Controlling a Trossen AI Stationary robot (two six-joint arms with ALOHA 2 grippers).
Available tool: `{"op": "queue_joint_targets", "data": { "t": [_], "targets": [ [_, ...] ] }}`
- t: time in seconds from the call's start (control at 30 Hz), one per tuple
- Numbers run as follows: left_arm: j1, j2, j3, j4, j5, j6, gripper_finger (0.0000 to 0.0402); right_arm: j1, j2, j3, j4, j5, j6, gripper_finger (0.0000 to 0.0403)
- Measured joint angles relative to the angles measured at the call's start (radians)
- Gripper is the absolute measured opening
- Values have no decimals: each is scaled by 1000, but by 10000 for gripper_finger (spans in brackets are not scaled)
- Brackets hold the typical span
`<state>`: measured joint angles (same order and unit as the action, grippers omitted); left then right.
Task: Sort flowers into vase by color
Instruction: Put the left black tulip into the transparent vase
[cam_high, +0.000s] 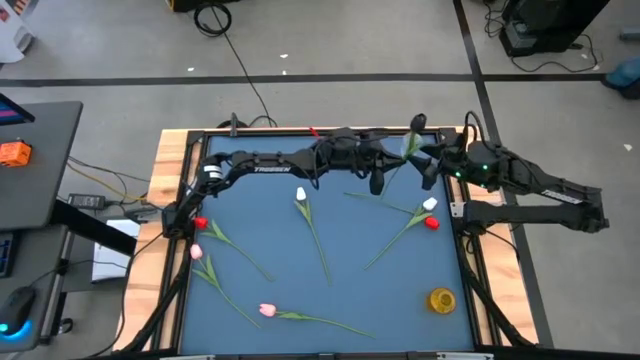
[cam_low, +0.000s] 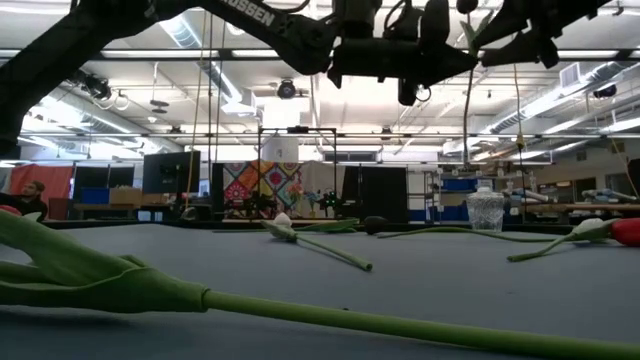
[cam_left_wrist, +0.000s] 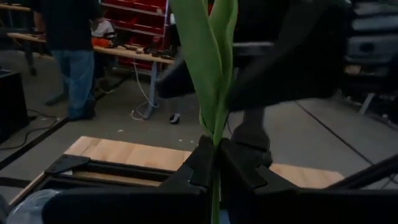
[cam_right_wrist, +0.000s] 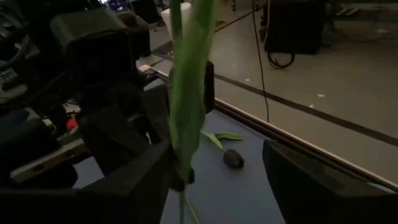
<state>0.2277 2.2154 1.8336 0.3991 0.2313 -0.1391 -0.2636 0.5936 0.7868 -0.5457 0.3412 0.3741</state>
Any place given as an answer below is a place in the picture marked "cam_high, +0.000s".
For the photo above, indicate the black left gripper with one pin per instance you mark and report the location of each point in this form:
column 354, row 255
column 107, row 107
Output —
column 345, row 147

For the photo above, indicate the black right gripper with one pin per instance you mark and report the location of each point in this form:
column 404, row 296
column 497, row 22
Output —
column 452, row 160

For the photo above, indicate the red artificial tulip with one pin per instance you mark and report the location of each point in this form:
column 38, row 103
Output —
column 432, row 223
column 201, row 222

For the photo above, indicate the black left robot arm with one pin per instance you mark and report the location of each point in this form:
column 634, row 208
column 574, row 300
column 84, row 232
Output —
column 270, row 165

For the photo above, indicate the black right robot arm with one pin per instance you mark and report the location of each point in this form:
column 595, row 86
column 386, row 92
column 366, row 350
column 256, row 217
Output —
column 550, row 192

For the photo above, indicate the clear glass vase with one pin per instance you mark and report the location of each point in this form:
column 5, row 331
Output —
column 413, row 142

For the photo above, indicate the yellow glass vase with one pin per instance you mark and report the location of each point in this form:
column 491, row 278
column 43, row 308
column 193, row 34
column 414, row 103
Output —
column 441, row 300

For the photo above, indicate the black artificial tulip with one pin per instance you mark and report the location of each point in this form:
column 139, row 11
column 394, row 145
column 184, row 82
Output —
column 418, row 121

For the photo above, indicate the blue table mat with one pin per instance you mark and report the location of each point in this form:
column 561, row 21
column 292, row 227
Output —
column 350, row 300

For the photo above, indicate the large foreground green stem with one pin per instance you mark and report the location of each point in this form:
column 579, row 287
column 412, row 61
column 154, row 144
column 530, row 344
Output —
column 267, row 310

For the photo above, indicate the black equipment case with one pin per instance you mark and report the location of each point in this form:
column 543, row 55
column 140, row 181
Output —
column 545, row 25

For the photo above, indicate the pink artificial tulip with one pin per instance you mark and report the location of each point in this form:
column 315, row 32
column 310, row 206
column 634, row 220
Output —
column 196, row 251

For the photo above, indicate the blue object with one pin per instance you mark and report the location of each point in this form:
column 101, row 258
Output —
column 625, row 75

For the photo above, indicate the white paper box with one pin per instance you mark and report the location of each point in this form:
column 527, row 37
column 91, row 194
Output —
column 112, row 255

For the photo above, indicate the black power adapter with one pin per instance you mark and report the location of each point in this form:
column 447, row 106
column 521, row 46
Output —
column 86, row 201

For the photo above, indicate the grey desk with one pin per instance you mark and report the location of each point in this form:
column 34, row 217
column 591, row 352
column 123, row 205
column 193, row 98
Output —
column 45, row 175

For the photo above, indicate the orange box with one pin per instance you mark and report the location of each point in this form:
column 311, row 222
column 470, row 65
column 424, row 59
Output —
column 15, row 153

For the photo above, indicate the computer screen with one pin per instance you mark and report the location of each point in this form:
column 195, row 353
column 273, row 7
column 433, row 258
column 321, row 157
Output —
column 12, row 111

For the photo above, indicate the black computer mouse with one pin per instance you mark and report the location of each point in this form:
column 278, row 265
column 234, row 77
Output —
column 16, row 307

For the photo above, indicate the silver metal bracket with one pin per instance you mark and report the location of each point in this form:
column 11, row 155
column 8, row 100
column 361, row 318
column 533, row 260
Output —
column 456, row 210

